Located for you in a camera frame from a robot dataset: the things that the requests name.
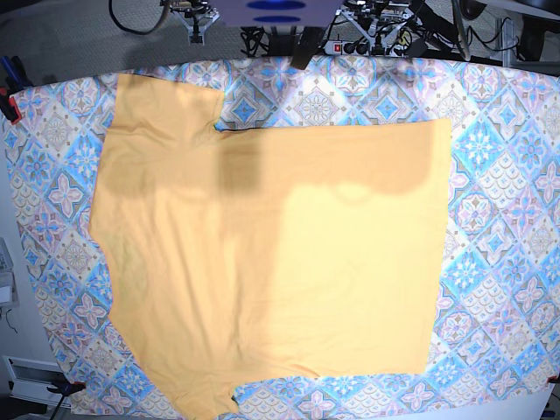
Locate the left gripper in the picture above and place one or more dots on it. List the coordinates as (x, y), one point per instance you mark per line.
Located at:
(378, 22)

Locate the white power strip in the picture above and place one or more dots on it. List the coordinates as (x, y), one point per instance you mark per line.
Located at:
(361, 48)

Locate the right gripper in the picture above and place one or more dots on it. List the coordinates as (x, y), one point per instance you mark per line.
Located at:
(197, 16)

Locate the grey plastic box stack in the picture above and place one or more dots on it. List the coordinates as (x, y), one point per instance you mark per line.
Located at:
(8, 285)

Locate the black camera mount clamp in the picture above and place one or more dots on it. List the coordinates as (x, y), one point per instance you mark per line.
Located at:
(308, 44)

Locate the patterned blue pink tablecloth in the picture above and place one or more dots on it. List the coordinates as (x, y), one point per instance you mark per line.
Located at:
(496, 333)

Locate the white metal rail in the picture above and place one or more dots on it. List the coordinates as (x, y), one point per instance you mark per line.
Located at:
(29, 380)

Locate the purple blue robot base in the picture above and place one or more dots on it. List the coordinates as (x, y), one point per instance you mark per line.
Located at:
(246, 13)

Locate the orange T-shirt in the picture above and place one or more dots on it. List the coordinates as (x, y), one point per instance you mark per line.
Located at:
(247, 255)

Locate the red black table clamp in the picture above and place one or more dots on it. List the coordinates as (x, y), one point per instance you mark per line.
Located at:
(15, 80)

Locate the orange black corner clamp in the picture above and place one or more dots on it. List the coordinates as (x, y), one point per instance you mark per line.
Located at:
(65, 388)

